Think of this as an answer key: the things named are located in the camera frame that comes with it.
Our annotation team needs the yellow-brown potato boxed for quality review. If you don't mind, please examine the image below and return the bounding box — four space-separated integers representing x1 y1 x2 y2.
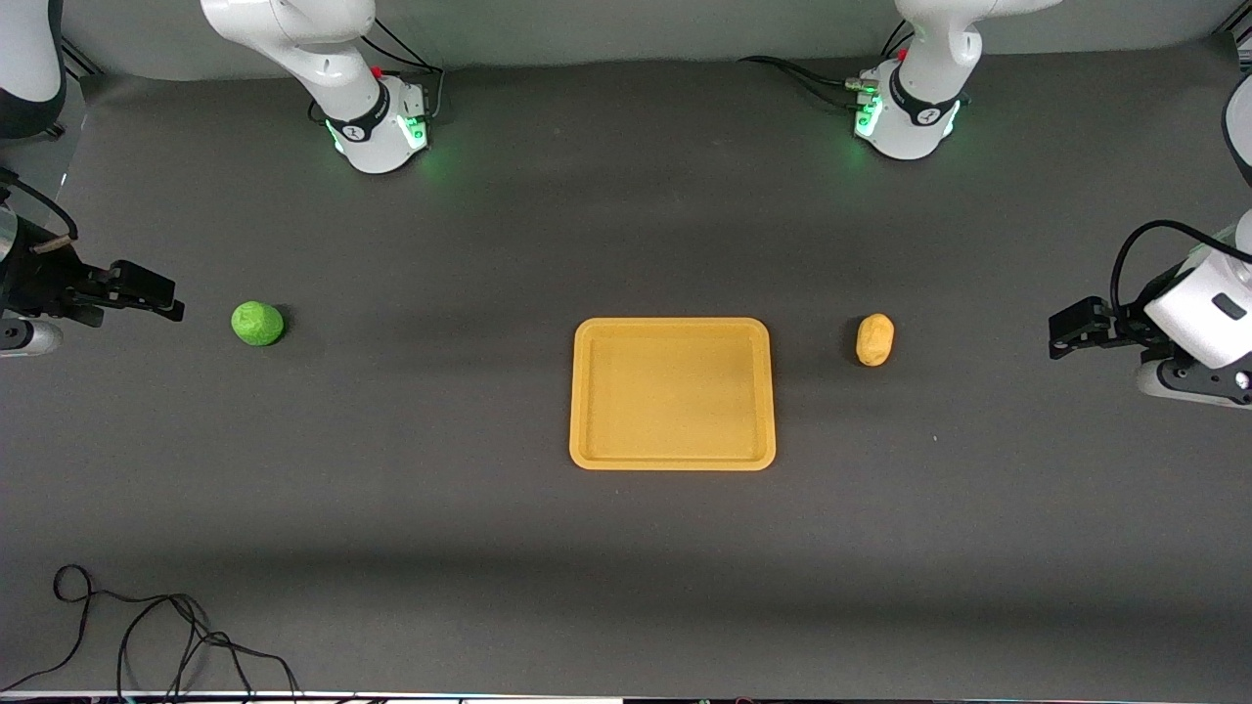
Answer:
856 313 896 368

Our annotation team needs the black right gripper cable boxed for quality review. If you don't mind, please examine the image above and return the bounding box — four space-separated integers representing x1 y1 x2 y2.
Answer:
0 166 79 245

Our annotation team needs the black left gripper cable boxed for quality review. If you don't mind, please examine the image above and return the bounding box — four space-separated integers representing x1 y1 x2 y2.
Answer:
1110 220 1252 309

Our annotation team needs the black left arm base cable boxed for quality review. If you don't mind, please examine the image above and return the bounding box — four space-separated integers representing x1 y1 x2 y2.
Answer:
738 20 916 110

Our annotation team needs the green apple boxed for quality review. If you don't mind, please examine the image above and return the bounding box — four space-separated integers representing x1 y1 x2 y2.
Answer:
231 300 286 347

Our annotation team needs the thin black loose cable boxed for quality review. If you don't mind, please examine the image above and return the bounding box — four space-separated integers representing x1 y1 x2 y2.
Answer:
0 564 302 700

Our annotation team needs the yellow plastic tray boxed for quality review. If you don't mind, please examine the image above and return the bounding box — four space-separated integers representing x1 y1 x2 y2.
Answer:
569 317 778 472

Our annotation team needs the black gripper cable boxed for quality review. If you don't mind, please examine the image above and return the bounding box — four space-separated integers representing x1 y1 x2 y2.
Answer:
0 166 79 245
1110 220 1252 309

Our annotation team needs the dark grey table mat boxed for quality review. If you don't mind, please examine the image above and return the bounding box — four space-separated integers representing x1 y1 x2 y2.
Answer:
0 34 1252 701

